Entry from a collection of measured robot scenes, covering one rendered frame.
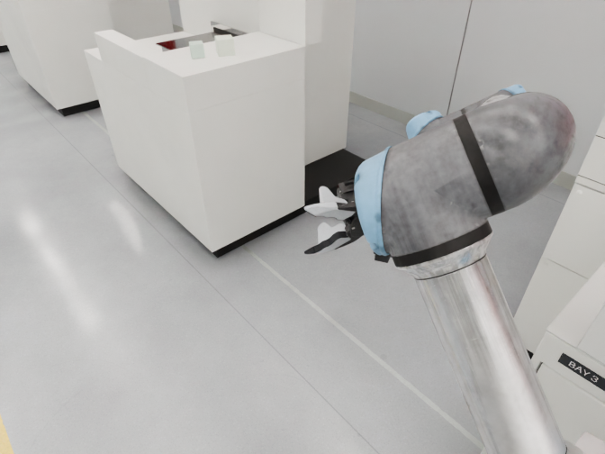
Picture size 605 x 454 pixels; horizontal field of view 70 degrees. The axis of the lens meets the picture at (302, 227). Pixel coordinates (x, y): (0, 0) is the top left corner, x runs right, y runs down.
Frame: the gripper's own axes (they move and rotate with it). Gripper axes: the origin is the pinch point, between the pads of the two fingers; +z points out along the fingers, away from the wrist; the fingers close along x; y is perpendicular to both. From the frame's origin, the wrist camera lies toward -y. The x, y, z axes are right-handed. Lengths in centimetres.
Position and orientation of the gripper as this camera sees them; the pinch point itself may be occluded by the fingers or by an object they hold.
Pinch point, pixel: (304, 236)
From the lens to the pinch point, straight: 78.3
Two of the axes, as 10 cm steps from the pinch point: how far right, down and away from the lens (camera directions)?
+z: -9.6, 2.4, -1.5
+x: -0.1, -5.4, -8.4
